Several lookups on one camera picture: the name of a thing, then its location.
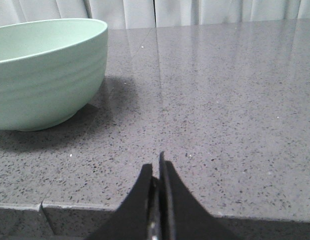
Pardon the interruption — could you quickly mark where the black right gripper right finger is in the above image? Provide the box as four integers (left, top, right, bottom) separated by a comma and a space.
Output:
159, 152, 235, 240

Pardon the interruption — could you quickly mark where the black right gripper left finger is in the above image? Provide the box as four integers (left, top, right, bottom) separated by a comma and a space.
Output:
88, 164, 159, 240

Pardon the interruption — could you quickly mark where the white curtain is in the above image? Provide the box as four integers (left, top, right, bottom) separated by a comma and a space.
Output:
0, 0, 310, 29

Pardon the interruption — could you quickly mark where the green ribbed bowl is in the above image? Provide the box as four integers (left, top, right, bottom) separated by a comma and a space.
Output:
0, 18, 108, 132

